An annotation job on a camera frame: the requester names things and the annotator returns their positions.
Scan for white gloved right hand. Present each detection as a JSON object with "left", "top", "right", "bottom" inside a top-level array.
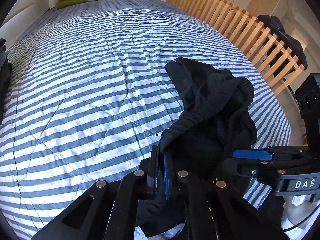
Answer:
[{"left": 281, "top": 195, "right": 319, "bottom": 230}]

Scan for black cable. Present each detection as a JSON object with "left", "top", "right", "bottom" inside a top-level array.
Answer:
[{"left": 282, "top": 208, "right": 320, "bottom": 231}]

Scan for black item behind rail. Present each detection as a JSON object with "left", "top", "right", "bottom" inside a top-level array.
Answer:
[{"left": 258, "top": 15, "right": 308, "bottom": 70}]

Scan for black shorts with yellow stripes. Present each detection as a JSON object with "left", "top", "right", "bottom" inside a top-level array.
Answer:
[{"left": 135, "top": 57, "right": 258, "bottom": 238}]

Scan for wooden slatted bed rail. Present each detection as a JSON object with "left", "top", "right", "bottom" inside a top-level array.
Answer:
[{"left": 166, "top": 0, "right": 304, "bottom": 95}]

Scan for stack of folded clothes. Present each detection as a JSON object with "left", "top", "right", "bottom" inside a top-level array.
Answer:
[{"left": 0, "top": 38, "right": 12, "bottom": 123}]

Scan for blue white striped quilt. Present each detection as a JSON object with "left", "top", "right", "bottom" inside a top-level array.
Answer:
[{"left": 1, "top": 0, "right": 291, "bottom": 239}]

